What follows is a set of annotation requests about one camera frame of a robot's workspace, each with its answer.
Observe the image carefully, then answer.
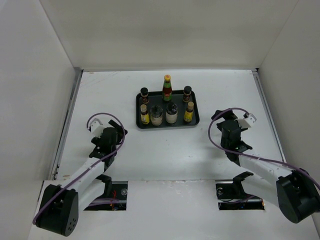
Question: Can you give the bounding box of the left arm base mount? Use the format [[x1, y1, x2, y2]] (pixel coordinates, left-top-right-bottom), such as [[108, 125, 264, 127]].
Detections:
[[84, 175, 129, 211]]

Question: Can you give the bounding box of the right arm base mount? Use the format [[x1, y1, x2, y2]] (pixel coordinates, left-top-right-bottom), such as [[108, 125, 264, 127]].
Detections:
[[215, 171, 265, 211]]

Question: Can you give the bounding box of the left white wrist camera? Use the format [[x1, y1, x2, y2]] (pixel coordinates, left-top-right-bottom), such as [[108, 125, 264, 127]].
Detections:
[[87, 118, 106, 138]]

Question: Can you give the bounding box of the red sauce bottle yellow cap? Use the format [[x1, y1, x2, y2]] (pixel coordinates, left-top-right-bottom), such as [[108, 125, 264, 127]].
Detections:
[[162, 74, 172, 102]]

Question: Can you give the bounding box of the small spice jar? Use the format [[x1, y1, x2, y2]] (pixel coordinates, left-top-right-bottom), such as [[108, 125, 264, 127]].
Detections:
[[182, 85, 192, 103], [140, 87, 149, 105]]

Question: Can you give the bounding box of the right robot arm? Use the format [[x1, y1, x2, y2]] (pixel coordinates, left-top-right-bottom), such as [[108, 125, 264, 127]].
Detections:
[[211, 107, 320, 224]]

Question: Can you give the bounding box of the yellow-label brown bottle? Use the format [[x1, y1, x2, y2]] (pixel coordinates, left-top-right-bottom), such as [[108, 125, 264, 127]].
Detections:
[[140, 104, 150, 125], [183, 101, 194, 123]]

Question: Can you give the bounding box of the black-cap grinder bottle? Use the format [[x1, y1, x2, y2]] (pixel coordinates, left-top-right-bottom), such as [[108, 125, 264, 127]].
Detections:
[[165, 102, 178, 124], [150, 105, 163, 126]]

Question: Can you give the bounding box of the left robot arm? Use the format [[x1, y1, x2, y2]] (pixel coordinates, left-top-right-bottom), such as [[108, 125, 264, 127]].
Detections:
[[32, 118, 128, 237]]

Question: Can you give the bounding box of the black plastic tray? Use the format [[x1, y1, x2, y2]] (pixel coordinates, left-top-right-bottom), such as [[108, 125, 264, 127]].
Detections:
[[135, 89, 200, 130]]

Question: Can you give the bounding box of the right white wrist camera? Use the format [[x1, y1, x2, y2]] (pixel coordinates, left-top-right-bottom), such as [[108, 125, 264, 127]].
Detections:
[[236, 113, 257, 129]]

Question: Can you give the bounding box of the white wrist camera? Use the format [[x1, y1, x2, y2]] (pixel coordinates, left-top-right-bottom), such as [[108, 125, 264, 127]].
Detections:
[[87, 118, 106, 138], [236, 113, 257, 129]]

